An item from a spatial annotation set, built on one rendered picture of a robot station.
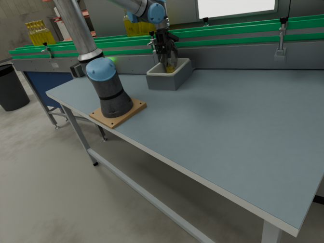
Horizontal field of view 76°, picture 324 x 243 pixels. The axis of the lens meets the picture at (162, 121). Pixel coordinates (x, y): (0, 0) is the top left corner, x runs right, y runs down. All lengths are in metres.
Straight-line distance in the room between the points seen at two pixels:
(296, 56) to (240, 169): 0.70
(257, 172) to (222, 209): 0.84
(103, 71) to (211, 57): 0.63
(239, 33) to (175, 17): 0.47
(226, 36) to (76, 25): 0.72
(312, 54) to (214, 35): 0.46
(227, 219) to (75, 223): 1.00
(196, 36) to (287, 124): 0.71
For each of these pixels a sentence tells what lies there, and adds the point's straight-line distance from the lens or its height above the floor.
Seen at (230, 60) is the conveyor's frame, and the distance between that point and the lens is 1.22.
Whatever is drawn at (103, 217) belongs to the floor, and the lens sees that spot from 1.60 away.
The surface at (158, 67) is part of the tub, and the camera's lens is 1.22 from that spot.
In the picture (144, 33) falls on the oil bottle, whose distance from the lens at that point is 1.44.
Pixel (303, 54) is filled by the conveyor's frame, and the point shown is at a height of 0.82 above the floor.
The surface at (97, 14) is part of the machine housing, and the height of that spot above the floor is 1.12.
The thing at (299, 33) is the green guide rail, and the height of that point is 0.91.
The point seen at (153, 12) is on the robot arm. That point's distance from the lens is 0.93.
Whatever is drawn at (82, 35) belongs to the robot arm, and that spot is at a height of 1.10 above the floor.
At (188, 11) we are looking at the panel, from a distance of 1.43.
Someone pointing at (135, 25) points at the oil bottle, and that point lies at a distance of 1.46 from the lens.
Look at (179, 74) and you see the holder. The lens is 1.10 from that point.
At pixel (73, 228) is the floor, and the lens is 1.66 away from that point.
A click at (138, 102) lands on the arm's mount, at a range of 1.00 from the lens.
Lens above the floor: 1.21
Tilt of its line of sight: 33 degrees down
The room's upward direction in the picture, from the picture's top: 14 degrees counter-clockwise
